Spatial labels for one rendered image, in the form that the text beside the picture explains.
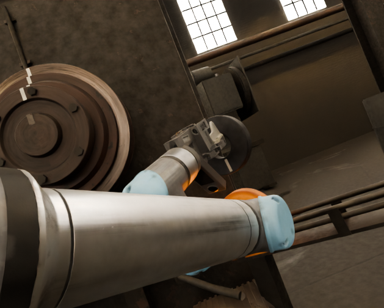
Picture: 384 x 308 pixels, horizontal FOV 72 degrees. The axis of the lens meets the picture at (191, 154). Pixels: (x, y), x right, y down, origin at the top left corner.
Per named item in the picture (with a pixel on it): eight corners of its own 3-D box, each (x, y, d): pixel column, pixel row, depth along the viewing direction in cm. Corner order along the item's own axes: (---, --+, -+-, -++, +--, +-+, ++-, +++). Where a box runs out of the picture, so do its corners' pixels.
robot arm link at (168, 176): (135, 236, 43) (107, 191, 41) (167, 199, 52) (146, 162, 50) (171, 228, 39) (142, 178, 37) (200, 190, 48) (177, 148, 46)
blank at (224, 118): (190, 133, 76) (183, 134, 73) (234, 104, 68) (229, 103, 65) (214, 182, 74) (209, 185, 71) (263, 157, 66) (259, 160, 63)
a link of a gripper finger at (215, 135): (220, 113, 68) (208, 124, 60) (231, 134, 69) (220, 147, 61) (210, 118, 70) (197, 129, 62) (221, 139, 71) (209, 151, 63)
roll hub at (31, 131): (16, 199, 77) (-16, 109, 78) (108, 164, 78) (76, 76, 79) (3, 201, 71) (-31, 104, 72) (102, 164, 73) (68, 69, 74)
